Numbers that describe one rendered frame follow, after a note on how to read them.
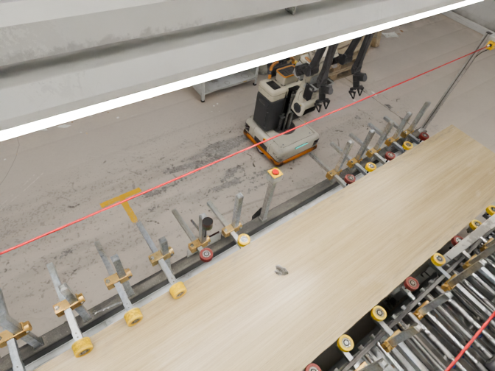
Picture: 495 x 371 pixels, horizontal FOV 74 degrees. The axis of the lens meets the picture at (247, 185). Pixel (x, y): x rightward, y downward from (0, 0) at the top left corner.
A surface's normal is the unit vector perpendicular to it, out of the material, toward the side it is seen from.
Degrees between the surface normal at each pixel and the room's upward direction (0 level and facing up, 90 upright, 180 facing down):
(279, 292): 0
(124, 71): 61
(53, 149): 0
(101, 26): 90
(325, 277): 0
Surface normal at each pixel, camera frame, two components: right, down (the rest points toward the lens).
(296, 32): 0.56, 0.28
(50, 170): 0.11, -0.63
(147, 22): 0.58, 0.67
